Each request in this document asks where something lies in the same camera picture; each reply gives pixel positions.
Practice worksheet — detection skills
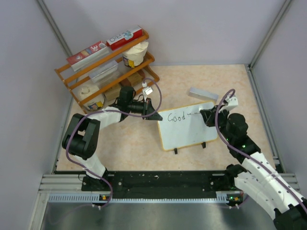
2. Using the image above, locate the grey whiteboard eraser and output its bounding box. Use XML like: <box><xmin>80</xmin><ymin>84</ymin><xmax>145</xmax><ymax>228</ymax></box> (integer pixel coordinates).
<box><xmin>188</xmin><ymin>87</ymin><xmax>219</xmax><ymax>102</ymax></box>

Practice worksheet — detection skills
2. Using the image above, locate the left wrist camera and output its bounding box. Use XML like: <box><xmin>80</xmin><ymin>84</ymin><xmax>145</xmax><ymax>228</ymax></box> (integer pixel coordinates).
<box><xmin>142</xmin><ymin>82</ymin><xmax>153</xmax><ymax>101</ymax></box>

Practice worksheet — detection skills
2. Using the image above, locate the white bag lower container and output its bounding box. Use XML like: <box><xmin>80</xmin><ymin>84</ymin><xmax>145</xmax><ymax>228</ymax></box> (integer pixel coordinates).
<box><xmin>76</xmin><ymin>84</ymin><xmax>106</xmax><ymax>112</ymax></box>

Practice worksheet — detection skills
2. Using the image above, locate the white bag upper container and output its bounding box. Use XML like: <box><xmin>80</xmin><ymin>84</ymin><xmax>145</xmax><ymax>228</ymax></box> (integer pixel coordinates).
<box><xmin>122</xmin><ymin>41</ymin><xmax>149</xmax><ymax>68</ymax></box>

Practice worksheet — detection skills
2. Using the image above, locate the red white long box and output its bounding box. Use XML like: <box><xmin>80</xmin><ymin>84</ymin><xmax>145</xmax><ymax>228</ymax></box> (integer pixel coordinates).
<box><xmin>106</xmin><ymin>26</ymin><xmax>143</xmax><ymax>51</ymax></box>

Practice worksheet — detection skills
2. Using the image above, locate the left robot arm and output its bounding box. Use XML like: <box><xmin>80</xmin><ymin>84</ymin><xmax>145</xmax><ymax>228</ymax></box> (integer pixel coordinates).
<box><xmin>62</xmin><ymin>86</ymin><xmax>163</xmax><ymax>190</ymax></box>

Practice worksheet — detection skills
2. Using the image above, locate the orange wooden shelf rack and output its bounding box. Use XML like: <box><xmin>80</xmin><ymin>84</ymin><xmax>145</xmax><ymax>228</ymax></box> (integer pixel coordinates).
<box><xmin>55</xmin><ymin>30</ymin><xmax>160</xmax><ymax>114</ymax></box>

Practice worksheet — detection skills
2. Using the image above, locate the white bag container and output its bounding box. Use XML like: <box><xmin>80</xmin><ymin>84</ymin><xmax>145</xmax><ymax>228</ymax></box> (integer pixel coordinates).
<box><xmin>76</xmin><ymin>84</ymin><xmax>106</xmax><ymax>112</ymax></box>
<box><xmin>122</xmin><ymin>41</ymin><xmax>149</xmax><ymax>68</ymax></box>

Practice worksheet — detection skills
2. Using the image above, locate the grey slotted cable duct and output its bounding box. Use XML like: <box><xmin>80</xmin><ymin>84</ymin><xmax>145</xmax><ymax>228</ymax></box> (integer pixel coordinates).
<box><xmin>48</xmin><ymin>191</ymin><xmax>243</xmax><ymax>204</ymax></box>

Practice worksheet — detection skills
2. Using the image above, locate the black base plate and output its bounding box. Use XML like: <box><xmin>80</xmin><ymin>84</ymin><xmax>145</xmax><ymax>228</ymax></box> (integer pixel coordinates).
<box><xmin>81</xmin><ymin>170</ymin><xmax>260</xmax><ymax>199</ymax></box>

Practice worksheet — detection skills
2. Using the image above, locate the tan sponge block left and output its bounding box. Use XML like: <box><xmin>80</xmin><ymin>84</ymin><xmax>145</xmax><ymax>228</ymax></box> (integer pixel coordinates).
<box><xmin>104</xmin><ymin>84</ymin><xmax>121</xmax><ymax>101</ymax></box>

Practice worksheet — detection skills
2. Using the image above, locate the white whiteboard yellow frame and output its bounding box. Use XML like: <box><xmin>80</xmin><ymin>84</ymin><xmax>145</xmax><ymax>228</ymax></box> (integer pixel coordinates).
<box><xmin>158</xmin><ymin>101</ymin><xmax>218</xmax><ymax>151</ymax></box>

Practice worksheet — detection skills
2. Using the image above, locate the aluminium frame rail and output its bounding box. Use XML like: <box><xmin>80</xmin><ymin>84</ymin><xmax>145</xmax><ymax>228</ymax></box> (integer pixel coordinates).
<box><xmin>39</xmin><ymin>174</ymin><xmax>87</xmax><ymax>194</ymax></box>

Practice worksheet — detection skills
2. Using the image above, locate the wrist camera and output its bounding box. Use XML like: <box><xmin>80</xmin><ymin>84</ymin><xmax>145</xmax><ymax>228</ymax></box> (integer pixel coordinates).
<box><xmin>142</xmin><ymin>82</ymin><xmax>153</xmax><ymax>101</ymax></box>
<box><xmin>219</xmin><ymin>94</ymin><xmax>238</xmax><ymax>113</ymax></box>

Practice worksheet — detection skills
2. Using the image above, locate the red foil wrap box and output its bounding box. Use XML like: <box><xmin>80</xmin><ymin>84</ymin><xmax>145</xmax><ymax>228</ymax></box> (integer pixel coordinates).
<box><xmin>67</xmin><ymin>41</ymin><xmax>109</xmax><ymax>72</ymax></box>

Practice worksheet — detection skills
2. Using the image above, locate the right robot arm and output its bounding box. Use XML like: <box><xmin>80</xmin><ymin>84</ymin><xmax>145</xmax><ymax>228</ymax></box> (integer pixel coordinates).
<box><xmin>200</xmin><ymin>106</ymin><xmax>307</xmax><ymax>230</ymax></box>

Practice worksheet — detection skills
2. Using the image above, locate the clear plastic box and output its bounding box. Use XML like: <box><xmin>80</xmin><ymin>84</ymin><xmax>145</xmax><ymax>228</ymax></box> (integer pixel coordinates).
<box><xmin>89</xmin><ymin>60</ymin><xmax>120</xmax><ymax>84</ymax></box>

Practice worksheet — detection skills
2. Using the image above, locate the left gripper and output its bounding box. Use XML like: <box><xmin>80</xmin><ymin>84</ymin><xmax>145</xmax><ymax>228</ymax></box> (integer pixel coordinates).
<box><xmin>128</xmin><ymin>98</ymin><xmax>162</xmax><ymax>121</ymax></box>

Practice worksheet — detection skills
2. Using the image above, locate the brown sponge block right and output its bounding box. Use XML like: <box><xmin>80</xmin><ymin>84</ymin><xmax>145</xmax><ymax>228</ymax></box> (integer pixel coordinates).
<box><xmin>120</xmin><ymin>70</ymin><xmax>145</xmax><ymax>87</ymax></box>

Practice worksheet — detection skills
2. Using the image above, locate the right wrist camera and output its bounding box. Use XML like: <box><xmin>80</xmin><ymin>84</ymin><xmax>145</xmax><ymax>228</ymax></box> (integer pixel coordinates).
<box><xmin>219</xmin><ymin>94</ymin><xmax>238</xmax><ymax>113</ymax></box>

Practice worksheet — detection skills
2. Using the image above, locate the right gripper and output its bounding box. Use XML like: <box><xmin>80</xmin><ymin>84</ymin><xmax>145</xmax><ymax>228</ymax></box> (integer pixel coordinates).
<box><xmin>201</xmin><ymin>104</ymin><xmax>233</xmax><ymax>143</ymax></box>

